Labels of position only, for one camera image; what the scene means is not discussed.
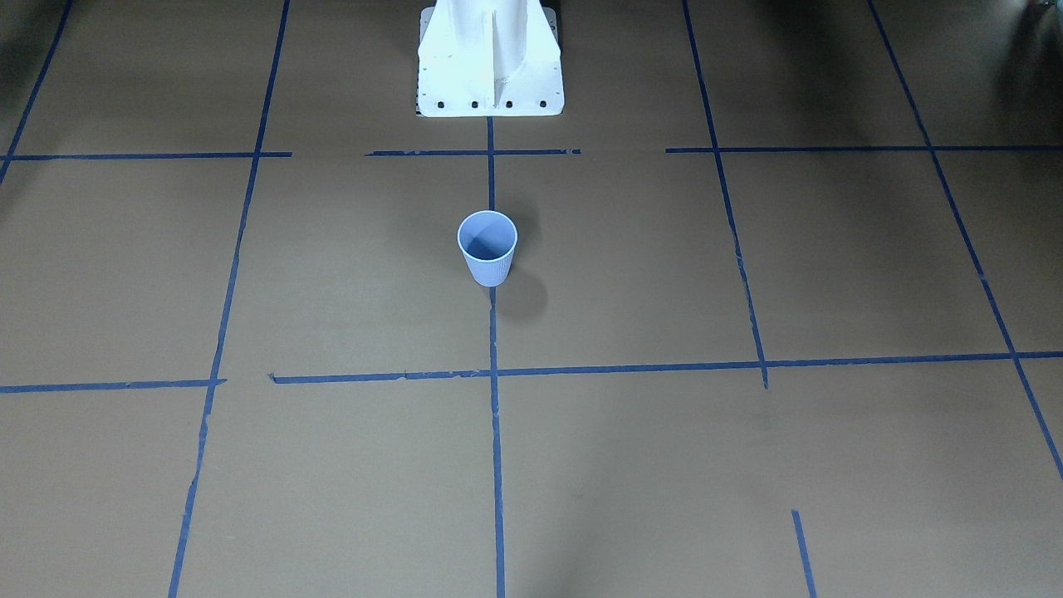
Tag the blue ribbed cup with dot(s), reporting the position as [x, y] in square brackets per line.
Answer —
[488, 241]

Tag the white camera pedestal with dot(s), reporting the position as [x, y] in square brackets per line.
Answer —
[489, 59]

